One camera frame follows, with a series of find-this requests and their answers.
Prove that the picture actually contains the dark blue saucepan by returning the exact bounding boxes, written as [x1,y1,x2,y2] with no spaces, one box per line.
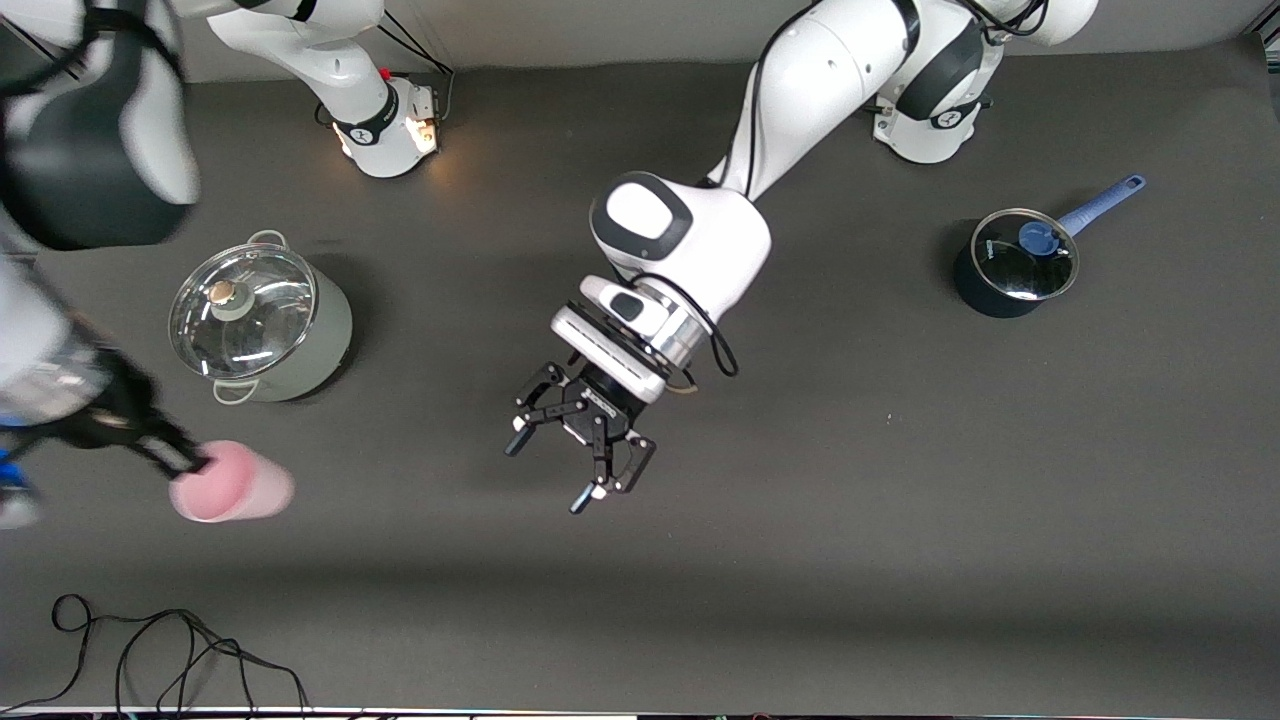
[952,174,1147,319]

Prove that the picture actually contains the pink plastic cup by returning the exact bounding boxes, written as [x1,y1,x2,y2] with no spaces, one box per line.
[168,440,297,524]

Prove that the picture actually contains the glass lid with blue knob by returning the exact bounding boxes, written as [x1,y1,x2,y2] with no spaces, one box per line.
[972,208,1080,302]

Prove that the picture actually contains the dark grey table mat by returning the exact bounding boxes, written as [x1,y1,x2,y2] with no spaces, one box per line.
[0,35,1280,713]

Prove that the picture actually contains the grey green stockpot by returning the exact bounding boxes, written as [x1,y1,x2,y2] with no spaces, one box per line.
[168,230,354,405]

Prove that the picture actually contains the black base cable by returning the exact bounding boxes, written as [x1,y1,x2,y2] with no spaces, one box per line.
[365,15,457,126]

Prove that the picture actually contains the glass lid with tan knob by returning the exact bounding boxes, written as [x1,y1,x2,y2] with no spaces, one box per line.
[168,243,318,379]

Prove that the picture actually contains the loose thin black cable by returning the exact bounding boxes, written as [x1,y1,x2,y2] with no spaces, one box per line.
[0,594,311,716]

